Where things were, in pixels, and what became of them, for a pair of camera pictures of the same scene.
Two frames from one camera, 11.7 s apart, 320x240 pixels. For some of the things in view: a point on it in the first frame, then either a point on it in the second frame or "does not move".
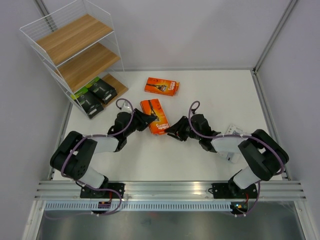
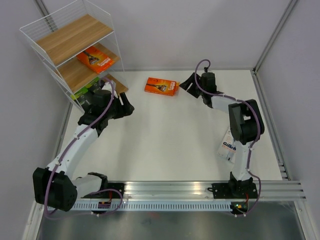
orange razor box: [162, 86] does not move
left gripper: [143, 118] to [125, 110]
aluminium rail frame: [170, 190] does not move
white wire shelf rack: [77, 43] does not move
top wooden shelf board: [67, 40] does not move
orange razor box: [154, 107] to [94, 59]
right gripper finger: [179, 129] to [186, 84]
